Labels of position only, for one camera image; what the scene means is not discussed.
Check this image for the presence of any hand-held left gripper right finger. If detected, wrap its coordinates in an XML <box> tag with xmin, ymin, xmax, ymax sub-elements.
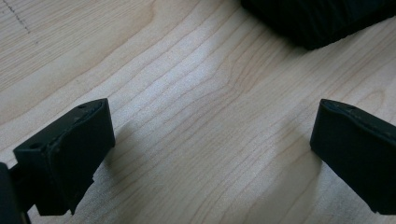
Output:
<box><xmin>309</xmin><ymin>98</ymin><xmax>396</xmax><ymax>216</ymax></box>

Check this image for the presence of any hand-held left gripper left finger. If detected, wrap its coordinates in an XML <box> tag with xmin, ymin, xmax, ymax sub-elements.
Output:
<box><xmin>12</xmin><ymin>98</ymin><xmax>117</xmax><ymax>217</ymax></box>

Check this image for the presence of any dark ribbed cloth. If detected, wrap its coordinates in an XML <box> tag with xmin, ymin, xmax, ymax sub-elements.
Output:
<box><xmin>240</xmin><ymin>0</ymin><xmax>396</xmax><ymax>51</ymax></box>

